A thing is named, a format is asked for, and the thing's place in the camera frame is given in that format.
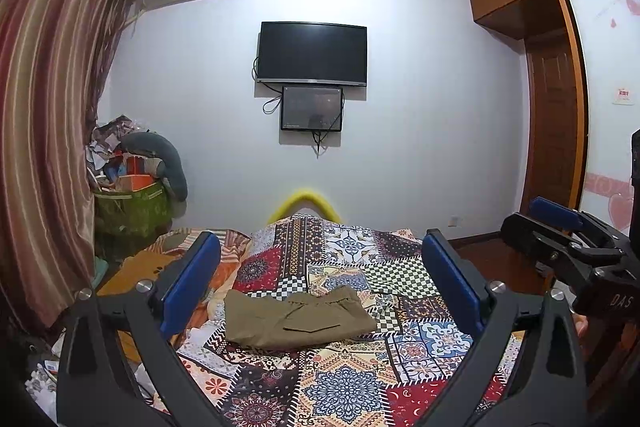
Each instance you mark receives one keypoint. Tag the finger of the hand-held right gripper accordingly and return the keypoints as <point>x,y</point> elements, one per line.
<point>555,211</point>
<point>525,234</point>

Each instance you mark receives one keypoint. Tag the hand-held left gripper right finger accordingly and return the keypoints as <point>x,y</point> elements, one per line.
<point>452,287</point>

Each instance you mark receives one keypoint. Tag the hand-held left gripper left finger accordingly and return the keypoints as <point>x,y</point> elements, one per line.
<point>192,287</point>

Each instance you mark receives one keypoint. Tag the khaki pants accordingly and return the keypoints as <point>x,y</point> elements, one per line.
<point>300,319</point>

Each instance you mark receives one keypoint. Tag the person's right hand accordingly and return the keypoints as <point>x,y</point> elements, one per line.
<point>581,324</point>

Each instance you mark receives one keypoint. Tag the wooden door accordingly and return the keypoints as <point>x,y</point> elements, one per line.
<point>550,122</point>

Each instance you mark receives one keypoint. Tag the green storage bag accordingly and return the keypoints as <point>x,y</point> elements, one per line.
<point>130,217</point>

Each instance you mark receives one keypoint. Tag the orange box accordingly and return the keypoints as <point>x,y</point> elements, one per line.
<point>134,183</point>

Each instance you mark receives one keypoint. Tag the grey plush pillow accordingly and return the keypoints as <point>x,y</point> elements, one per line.
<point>172,167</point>

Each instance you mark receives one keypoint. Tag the red door sticker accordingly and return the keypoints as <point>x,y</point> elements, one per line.
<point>622,94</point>

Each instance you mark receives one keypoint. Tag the patchwork bedspread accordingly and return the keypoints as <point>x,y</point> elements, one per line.
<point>350,382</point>

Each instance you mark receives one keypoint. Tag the yellow foam bed guard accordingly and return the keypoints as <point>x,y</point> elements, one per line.
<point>305,196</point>

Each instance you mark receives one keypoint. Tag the pile of paper clutter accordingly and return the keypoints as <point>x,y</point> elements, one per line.
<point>107,137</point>

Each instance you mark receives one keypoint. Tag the striped red curtain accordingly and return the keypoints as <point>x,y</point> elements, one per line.
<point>50,107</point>

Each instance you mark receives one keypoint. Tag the white wall socket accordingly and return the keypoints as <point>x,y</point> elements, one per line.
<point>454,221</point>

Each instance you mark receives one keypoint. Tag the small black wall monitor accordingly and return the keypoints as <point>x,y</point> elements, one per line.
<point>310,107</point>

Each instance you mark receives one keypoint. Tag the black wall television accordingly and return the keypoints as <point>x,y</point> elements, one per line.
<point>312,52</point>

